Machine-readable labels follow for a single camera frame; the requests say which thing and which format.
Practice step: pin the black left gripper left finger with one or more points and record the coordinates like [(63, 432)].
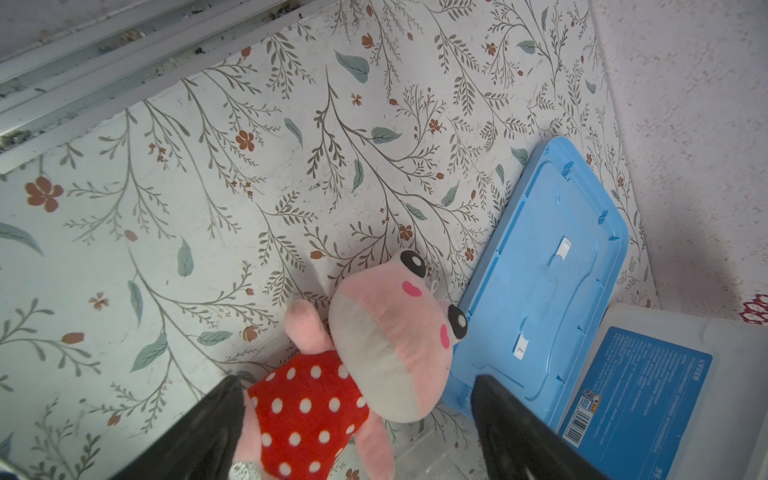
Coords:
[(199, 446)]

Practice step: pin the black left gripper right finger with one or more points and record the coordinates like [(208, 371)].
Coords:
[(516, 444)]

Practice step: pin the white plastic storage bin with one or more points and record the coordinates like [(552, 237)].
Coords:
[(666, 395)]

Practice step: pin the pink frog plush toy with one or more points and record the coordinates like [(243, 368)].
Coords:
[(382, 354)]

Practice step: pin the blue plastic bin lid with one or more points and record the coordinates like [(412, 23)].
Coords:
[(542, 285)]

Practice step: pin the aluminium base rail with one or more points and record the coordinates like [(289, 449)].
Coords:
[(55, 92)]

